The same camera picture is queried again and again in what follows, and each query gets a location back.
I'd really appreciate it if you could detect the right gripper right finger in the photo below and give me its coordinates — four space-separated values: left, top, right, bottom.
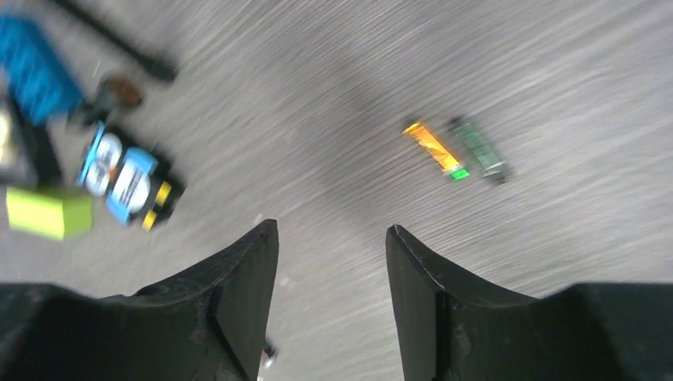
386 225 672 380

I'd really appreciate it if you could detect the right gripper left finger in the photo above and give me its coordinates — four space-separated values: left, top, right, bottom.
1 219 279 380

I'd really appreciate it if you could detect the gold green battery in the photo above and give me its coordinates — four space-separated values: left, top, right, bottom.
403 120 470 181

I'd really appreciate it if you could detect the blue owl toy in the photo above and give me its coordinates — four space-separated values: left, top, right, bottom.
75 121 186 231

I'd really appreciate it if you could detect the green block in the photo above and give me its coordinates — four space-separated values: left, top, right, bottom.
6 187 94 241

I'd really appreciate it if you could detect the black screw bolt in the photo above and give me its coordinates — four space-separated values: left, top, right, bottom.
67 74 144 128

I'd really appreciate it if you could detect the black perforated music stand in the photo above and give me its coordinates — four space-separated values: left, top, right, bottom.
51 0 178 83

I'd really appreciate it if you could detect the blue toy brick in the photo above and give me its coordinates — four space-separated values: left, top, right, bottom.
1 13 83 125

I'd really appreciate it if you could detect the black square frame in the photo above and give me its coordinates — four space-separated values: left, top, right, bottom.
1 88 63 188

